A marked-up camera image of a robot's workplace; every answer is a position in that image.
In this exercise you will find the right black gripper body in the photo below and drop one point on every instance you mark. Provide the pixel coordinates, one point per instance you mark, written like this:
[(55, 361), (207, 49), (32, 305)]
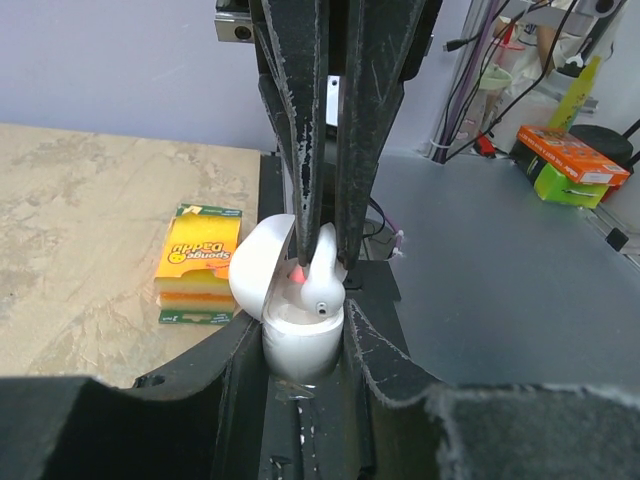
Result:
[(338, 19)]

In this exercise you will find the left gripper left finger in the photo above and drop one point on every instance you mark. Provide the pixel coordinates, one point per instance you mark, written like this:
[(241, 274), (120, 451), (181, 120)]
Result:
[(125, 425)]

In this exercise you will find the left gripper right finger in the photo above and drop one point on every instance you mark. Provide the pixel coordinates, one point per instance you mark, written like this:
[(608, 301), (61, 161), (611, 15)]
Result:
[(410, 425)]

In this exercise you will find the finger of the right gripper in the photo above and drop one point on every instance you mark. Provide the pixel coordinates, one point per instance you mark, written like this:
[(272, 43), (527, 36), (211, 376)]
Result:
[(298, 33), (379, 37)]

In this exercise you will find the white earbud charging case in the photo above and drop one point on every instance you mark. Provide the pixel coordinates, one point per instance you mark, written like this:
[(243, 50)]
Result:
[(298, 346)]

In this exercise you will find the white earbud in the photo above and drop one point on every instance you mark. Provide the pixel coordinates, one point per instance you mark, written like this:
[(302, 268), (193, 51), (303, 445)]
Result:
[(323, 291)]

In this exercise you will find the orange sponge pack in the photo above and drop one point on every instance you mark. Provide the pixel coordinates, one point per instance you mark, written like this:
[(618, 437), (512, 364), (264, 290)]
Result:
[(192, 276)]

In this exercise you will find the yellow green bottle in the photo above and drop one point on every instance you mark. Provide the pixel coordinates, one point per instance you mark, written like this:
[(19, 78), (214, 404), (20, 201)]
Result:
[(576, 97)]

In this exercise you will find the orange green box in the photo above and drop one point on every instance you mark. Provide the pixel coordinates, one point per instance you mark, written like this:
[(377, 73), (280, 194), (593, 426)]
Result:
[(564, 169)]

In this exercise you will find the black round object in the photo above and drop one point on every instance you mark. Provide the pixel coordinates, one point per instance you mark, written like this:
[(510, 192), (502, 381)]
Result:
[(605, 141)]

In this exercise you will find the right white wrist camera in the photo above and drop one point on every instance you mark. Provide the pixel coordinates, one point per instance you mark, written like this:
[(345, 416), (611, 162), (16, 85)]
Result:
[(232, 21)]

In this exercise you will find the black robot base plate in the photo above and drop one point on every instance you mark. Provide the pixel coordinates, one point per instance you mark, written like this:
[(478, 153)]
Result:
[(312, 439)]

